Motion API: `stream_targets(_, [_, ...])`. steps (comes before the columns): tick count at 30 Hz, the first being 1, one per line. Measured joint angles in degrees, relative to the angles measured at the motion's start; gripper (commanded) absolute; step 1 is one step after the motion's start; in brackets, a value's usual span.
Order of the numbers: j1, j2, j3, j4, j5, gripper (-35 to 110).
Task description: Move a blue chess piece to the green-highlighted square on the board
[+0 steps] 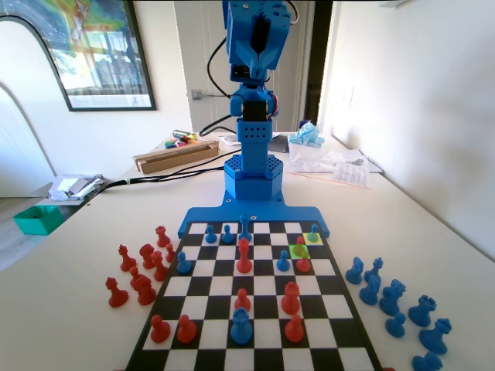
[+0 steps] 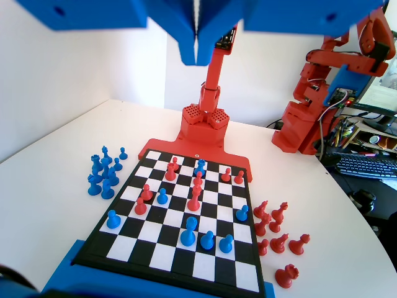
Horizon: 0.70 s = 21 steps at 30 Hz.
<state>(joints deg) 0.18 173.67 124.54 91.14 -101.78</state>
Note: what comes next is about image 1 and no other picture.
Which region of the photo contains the blue king chess piece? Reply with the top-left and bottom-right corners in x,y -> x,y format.
238,211 -> 253,243

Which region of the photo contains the red rook chess piece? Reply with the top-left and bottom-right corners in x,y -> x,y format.
155,226 -> 172,248
280,281 -> 302,315

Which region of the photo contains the tall red piece board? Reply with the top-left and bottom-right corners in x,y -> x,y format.
235,237 -> 254,274

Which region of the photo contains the blue knight chess piece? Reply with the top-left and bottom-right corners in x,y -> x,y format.
378,278 -> 407,316
345,256 -> 365,284

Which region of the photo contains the blue bishop chess piece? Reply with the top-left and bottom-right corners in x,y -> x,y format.
359,274 -> 381,306
364,257 -> 384,283

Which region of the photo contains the blue rook chess piece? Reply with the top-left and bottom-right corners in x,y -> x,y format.
408,294 -> 438,328
230,307 -> 254,345

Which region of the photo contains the white door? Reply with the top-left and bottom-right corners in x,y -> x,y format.
173,0 -> 314,134

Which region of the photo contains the blue crumpled cloth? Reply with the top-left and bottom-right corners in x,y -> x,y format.
288,119 -> 326,150

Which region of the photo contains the dark grey pouch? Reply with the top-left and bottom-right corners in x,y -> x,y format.
268,134 -> 291,154

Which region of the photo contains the silver yellow tool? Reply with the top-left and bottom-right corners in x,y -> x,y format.
172,129 -> 210,142

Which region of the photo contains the clear plastic bag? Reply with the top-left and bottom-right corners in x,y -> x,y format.
288,145 -> 367,175

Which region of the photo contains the long cardboard box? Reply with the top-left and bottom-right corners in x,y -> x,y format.
133,139 -> 220,175

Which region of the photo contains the black framed poster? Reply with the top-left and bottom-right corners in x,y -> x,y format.
38,0 -> 158,113

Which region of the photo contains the printed paper sheet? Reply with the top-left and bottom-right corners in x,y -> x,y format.
330,160 -> 372,189

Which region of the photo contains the grey white paper pile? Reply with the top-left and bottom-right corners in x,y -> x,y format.
48,173 -> 105,202

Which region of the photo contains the black white chessboard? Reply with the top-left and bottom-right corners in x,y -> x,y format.
124,220 -> 384,371

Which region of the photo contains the green plastic bin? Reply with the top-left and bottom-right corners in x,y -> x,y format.
13,204 -> 65,237

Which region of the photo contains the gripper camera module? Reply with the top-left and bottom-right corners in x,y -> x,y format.
230,63 -> 270,84

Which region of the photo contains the blue base plate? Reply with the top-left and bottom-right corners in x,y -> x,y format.
177,192 -> 333,240

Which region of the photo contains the black cable bundle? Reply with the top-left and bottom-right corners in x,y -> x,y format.
87,148 -> 233,198

